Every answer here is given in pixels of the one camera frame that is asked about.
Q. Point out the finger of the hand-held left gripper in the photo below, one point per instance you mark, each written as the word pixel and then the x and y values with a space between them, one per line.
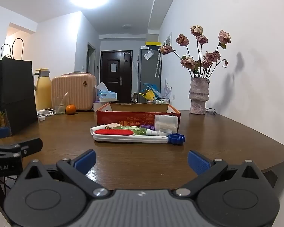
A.
pixel 0 133
pixel 30 145

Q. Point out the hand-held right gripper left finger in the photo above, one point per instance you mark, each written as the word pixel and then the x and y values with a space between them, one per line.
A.
pixel 87 162

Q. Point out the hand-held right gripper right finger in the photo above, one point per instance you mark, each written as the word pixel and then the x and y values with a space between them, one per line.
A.
pixel 197 163

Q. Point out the blue ridged lid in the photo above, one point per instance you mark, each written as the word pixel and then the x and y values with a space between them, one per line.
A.
pixel 176 139

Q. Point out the white and red lint brush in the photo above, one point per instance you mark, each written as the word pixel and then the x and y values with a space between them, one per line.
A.
pixel 113 133

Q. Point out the small beige case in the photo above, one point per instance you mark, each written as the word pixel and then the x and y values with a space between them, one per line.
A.
pixel 113 125

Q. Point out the white tape roll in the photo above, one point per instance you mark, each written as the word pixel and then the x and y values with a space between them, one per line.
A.
pixel 165 131

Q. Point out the white spray bottle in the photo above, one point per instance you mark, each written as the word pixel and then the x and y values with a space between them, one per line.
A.
pixel 151 132

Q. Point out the green clear bottle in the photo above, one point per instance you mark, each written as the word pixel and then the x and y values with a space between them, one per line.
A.
pixel 138 130

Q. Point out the red cardboard box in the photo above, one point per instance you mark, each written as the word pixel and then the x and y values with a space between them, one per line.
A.
pixel 132 119

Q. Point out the small white cap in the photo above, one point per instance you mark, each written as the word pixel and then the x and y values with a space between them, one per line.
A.
pixel 42 118

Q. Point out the clear glass cup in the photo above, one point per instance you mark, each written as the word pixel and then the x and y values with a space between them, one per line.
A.
pixel 60 108

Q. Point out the black paper bag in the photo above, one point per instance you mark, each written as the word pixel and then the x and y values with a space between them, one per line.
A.
pixel 11 87

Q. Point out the translucent plastic swab box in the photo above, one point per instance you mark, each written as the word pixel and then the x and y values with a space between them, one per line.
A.
pixel 165 121

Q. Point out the orange fruit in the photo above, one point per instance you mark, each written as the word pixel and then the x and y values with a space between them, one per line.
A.
pixel 71 109

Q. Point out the yellow thermos jug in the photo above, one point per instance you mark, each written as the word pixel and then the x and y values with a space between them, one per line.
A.
pixel 43 92

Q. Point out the black eyeglasses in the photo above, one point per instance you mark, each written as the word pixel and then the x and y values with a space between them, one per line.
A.
pixel 211 110

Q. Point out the pale purple box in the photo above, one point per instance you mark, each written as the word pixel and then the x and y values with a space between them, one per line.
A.
pixel 97 105

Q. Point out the purple ridged lid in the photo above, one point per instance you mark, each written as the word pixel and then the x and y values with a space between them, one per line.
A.
pixel 146 127

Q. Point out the pink ceramic vase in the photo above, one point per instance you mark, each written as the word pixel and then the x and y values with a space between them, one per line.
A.
pixel 198 97

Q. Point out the pink ribbed suitcase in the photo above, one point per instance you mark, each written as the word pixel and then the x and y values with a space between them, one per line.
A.
pixel 73 92

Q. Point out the blue tissue box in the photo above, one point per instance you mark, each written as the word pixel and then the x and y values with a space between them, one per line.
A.
pixel 107 96

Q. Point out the cart with bottles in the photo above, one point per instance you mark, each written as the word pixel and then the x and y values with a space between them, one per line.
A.
pixel 161 101

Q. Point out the dark brown entrance door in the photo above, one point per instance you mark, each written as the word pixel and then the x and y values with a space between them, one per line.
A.
pixel 116 85

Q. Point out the yellow watering can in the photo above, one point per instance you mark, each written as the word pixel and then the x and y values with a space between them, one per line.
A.
pixel 149 95

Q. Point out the white paper on door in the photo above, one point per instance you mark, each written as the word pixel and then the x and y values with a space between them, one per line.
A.
pixel 113 67

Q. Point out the dried pink roses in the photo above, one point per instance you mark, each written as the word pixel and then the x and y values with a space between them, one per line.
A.
pixel 188 62

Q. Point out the grey refrigerator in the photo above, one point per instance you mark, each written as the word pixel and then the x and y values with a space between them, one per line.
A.
pixel 146 75

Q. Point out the grey interior door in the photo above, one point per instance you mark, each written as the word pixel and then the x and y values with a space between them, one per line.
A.
pixel 91 59

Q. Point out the folded patterned umbrella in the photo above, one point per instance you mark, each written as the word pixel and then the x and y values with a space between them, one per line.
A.
pixel 158 63

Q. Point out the white paper on refrigerator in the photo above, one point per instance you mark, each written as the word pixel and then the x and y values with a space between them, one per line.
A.
pixel 148 54

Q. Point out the yellow and black box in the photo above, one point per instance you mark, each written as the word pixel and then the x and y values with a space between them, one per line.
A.
pixel 152 44

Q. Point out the small ceiling lamp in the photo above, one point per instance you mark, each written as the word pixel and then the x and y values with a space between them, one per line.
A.
pixel 126 26

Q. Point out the wall picture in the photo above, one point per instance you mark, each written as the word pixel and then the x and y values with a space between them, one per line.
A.
pixel 168 40

